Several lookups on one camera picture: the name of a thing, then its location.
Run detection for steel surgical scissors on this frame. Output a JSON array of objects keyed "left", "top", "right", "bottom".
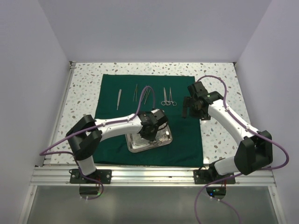
[{"left": 168, "top": 88, "right": 177, "bottom": 106}]

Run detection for steel instrument tray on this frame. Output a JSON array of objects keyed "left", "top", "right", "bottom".
[{"left": 125, "top": 122, "right": 173, "bottom": 153}]

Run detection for steel hemostat clamp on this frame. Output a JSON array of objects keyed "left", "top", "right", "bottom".
[{"left": 161, "top": 87, "right": 169, "bottom": 106}]

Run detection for steel forceps tweezers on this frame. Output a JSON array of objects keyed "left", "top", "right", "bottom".
[{"left": 133, "top": 84, "right": 138, "bottom": 102}]

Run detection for green surgical cloth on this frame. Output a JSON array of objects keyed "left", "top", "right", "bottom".
[{"left": 93, "top": 74, "right": 203, "bottom": 167}]

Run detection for steel scalpel handle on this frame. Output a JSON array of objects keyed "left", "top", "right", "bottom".
[{"left": 117, "top": 89, "right": 122, "bottom": 110}]

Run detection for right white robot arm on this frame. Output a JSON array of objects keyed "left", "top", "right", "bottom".
[{"left": 182, "top": 82, "right": 273, "bottom": 183}]

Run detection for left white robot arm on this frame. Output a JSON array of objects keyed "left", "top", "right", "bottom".
[{"left": 66, "top": 109, "right": 169, "bottom": 183}]

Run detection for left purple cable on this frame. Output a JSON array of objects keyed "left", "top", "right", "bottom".
[{"left": 39, "top": 85, "right": 157, "bottom": 200}]

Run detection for purple cable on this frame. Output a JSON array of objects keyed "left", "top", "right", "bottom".
[
  {"left": 193, "top": 75, "right": 290, "bottom": 224},
  {"left": 39, "top": 85, "right": 157, "bottom": 200}
]

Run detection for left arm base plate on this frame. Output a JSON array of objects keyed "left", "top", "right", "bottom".
[{"left": 69, "top": 169, "right": 112, "bottom": 184}]

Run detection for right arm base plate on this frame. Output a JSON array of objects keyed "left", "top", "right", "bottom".
[{"left": 193, "top": 169, "right": 236, "bottom": 184}]

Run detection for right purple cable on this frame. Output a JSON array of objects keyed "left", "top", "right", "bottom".
[{"left": 193, "top": 75, "right": 290, "bottom": 224}]

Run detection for aluminium left rail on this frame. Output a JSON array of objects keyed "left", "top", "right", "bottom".
[{"left": 61, "top": 61, "right": 77, "bottom": 110}]

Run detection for aluminium rail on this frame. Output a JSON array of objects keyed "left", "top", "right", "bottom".
[
  {"left": 61, "top": 61, "right": 77, "bottom": 110},
  {"left": 29, "top": 166, "right": 276, "bottom": 187}
]

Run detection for aluminium front rail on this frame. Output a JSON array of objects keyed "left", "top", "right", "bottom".
[{"left": 29, "top": 166, "right": 276, "bottom": 187}]

